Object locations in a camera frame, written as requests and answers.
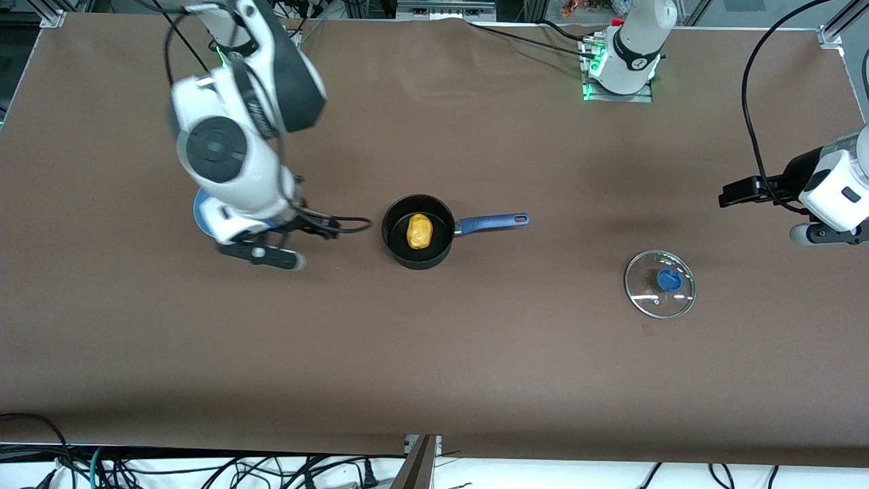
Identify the yellow potato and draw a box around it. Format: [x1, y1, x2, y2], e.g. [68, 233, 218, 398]
[406, 213, 435, 251]

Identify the glass lid with blue knob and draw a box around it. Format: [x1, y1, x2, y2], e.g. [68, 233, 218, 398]
[624, 249, 697, 321]

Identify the round blue plate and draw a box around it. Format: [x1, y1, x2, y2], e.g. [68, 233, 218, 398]
[193, 187, 229, 240]

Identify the brown table cover sheet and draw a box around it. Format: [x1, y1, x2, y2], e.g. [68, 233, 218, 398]
[0, 12, 869, 469]

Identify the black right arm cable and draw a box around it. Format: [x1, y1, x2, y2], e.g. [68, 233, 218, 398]
[163, 0, 373, 236]

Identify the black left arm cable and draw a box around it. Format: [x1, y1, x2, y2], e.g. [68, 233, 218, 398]
[741, 0, 837, 215]

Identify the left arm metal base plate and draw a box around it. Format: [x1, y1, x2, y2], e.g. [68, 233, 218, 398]
[582, 37, 654, 103]

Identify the black pot with blue handle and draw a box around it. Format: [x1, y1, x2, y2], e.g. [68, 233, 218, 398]
[381, 194, 531, 271]

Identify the grey metal rack rail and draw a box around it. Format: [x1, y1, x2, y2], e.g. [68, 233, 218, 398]
[396, 0, 498, 21]

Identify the black cable to arm base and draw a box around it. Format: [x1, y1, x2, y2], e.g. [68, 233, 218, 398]
[466, 18, 602, 59]

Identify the black floor cable loop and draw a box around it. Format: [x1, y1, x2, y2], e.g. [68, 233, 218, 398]
[0, 412, 77, 489]

